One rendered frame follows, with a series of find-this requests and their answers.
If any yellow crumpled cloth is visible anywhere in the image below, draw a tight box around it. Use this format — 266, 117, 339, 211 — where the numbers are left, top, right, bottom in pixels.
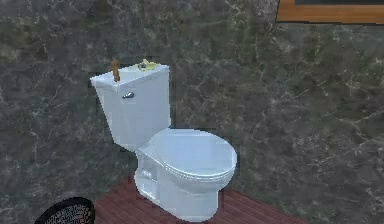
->
137, 58, 159, 72

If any black mesh trash can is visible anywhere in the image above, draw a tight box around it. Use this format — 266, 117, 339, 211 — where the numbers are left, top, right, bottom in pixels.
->
33, 196, 96, 224

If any white toilet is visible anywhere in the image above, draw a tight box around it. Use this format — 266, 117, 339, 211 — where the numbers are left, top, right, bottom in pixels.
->
89, 63, 238, 223

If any brown small bottle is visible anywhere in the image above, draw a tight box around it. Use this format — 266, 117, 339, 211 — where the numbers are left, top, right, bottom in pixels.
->
111, 59, 121, 83

